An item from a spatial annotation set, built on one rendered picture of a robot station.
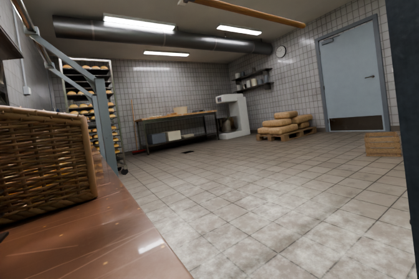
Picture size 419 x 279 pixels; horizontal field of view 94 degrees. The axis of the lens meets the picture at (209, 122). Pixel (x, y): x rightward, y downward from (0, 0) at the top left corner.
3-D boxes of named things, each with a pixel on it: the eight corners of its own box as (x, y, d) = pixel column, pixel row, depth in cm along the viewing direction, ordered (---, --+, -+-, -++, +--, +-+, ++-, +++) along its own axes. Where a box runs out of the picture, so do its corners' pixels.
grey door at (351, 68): (389, 131, 357) (375, 12, 353) (325, 132, 454) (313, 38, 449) (391, 131, 362) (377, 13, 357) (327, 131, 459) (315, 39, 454)
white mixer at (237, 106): (227, 139, 559) (221, 93, 556) (214, 139, 615) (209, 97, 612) (252, 134, 612) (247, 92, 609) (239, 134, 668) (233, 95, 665)
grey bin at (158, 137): (153, 144, 494) (151, 134, 493) (147, 143, 536) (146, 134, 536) (166, 141, 513) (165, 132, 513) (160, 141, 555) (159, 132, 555)
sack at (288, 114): (288, 118, 423) (288, 111, 423) (273, 119, 448) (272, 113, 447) (298, 116, 469) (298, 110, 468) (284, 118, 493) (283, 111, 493)
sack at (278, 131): (280, 135, 406) (279, 128, 405) (267, 135, 437) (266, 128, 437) (299, 129, 436) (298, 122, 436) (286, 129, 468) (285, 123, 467)
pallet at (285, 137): (285, 141, 404) (284, 134, 404) (256, 140, 472) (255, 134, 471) (317, 132, 468) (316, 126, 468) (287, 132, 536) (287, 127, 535)
